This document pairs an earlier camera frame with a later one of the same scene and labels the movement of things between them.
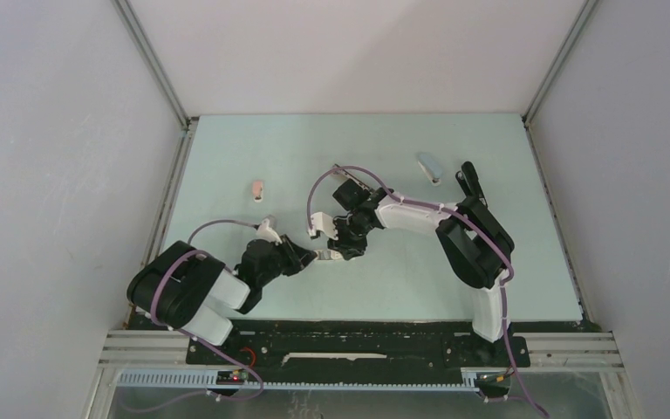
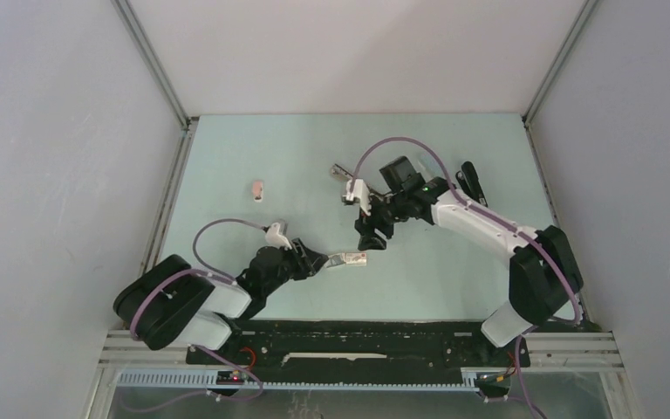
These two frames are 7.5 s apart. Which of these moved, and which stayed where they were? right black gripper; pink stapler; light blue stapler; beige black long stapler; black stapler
Moved: right black gripper
Stayed: light blue stapler; beige black long stapler; black stapler; pink stapler
